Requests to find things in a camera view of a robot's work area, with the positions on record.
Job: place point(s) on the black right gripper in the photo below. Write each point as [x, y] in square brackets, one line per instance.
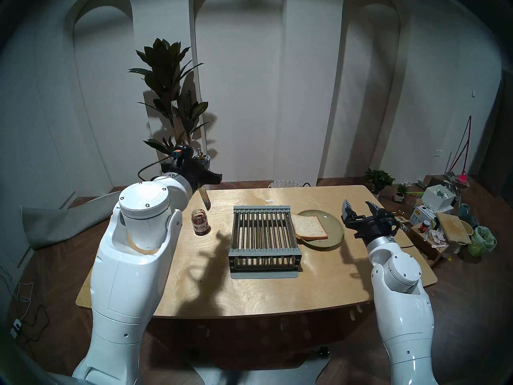
[376, 225]

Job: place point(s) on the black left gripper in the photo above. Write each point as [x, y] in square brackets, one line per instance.
[196, 173]

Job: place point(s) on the round beige ceramic plate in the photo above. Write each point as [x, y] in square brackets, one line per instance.
[334, 227]

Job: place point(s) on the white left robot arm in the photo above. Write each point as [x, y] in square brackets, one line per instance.
[132, 268]

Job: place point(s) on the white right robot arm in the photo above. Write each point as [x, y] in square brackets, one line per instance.
[404, 308]

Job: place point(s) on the strawberry jam glass jar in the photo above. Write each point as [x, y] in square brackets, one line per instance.
[200, 223]

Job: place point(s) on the white bread slice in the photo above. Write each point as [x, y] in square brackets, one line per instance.
[308, 227]

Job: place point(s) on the small bushy potted plant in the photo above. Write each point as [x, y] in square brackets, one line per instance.
[378, 179]

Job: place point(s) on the tiny potted plant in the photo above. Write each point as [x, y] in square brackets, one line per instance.
[400, 192]

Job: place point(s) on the yellow white cardboard box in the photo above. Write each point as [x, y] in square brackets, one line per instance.
[421, 215]

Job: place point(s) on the small red lidded jar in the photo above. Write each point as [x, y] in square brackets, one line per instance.
[425, 227]

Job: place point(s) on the white open box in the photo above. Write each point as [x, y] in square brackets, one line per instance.
[439, 197]

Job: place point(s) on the white wicker basket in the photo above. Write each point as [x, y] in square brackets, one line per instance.
[284, 184]

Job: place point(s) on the grey metal dish rack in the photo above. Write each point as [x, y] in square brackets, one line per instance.
[264, 232]

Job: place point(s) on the wooden cutting board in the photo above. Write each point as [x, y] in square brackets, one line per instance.
[454, 227]

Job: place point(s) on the tall potted leafy plant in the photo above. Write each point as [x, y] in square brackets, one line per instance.
[168, 75]

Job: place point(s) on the pale green vase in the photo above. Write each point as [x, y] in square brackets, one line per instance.
[465, 210]

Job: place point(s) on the cream bowl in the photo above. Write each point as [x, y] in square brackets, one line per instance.
[467, 227]

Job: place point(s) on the rolled grey mat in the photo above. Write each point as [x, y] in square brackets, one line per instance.
[64, 223]

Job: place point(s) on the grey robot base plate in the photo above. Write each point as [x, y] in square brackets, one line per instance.
[256, 374]

